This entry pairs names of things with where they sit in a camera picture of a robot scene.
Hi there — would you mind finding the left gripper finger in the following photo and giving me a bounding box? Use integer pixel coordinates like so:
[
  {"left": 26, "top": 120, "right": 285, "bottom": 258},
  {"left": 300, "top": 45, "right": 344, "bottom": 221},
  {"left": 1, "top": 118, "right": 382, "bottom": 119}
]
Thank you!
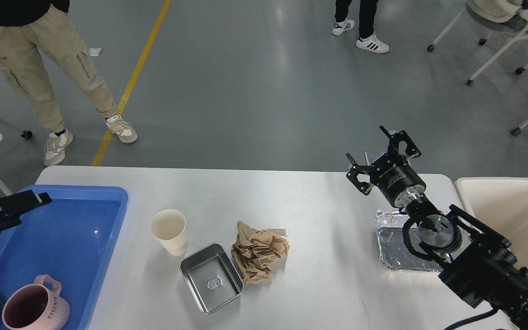
[{"left": 0, "top": 190, "right": 52, "bottom": 217}]

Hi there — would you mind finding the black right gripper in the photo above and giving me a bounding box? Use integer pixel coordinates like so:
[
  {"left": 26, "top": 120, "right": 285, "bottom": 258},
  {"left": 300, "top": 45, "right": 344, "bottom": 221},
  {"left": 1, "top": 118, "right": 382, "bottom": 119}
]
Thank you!
[{"left": 346, "top": 126, "right": 427, "bottom": 209}]

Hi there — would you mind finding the pink mug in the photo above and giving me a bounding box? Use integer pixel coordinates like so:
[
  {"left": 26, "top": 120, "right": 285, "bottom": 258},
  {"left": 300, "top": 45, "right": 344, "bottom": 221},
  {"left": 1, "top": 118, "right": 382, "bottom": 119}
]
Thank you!
[{"left": 1, "top": 275, "right": 71, "bottom": 330}]

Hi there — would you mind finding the metal rectangular tin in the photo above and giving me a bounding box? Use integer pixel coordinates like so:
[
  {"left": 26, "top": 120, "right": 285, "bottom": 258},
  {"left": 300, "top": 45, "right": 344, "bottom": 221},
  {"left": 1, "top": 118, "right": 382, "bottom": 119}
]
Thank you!
[{"left": 180, "top": 243, "right": 244, "bottom": 314}]

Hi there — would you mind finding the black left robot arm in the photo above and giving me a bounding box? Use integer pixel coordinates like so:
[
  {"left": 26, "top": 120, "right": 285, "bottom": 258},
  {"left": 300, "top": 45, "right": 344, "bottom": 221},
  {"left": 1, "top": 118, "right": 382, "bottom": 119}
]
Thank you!
[{"left": 0, "top": 190, "right": 52, "bottom": 233}]

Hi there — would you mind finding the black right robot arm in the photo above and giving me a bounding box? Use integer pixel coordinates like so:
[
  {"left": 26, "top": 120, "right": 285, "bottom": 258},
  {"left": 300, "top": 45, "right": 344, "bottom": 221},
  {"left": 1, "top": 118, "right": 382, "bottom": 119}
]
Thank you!
[{"left": 346, "top": 126, "right": 528, "bottom": 330}]

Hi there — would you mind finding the blue plastic tray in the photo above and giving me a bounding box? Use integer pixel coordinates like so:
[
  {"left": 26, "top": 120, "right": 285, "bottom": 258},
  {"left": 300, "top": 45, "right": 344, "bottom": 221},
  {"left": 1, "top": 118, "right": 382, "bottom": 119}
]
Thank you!
[{"left": 0, "top": 185, "right": 128, "bottom": 330}]

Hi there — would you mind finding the aluminium foil tray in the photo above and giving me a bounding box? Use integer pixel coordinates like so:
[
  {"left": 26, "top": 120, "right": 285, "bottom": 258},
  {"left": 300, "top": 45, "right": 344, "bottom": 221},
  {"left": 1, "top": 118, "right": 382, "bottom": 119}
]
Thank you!
[{"left": 375, "top": 209, "right": 462, "bottom": 272}]

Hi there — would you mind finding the person in black trousers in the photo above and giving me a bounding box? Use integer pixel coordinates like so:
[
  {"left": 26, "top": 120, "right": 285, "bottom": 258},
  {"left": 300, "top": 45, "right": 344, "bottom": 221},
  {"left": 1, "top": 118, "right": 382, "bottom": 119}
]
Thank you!
[{"left": 332, "top": 0, "right": 390, "bottom": 54}]

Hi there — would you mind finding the cream plastic bin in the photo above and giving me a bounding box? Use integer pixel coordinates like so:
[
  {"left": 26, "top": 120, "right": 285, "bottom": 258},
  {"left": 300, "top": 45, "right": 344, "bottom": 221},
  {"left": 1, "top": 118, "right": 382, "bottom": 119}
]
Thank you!
[{"left": 454, "top": 177, "right": 528, "bottom": 268}]

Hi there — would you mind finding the person in beige trousers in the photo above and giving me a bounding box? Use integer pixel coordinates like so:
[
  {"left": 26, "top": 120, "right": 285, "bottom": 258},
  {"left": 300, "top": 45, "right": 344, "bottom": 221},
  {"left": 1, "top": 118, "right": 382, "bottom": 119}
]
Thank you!
[{"left": 0, "top": 0, "right": 138, "bottom": 166}]

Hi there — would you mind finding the cream paper cup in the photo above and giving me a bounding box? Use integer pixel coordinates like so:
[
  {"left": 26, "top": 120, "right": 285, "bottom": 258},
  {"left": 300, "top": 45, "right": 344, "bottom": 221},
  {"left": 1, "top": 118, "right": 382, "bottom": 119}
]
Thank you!
[{"left": 149, "top": 209, "right": 188, "bottom": 256}]

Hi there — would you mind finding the crumpled brown paper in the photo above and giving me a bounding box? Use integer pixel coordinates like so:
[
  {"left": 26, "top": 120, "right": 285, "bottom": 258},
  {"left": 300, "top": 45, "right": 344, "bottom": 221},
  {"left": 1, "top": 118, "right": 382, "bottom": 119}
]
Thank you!
[{"left": 231, "top": 220, "right": 291, "bottom": 285}]

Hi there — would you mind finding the white office chair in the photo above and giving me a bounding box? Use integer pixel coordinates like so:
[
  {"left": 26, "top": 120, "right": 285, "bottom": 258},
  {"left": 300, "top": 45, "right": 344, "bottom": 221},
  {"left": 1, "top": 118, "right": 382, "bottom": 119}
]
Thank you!
[{"left": 427, "top": 0, "right": 528, "bottom": 86}]

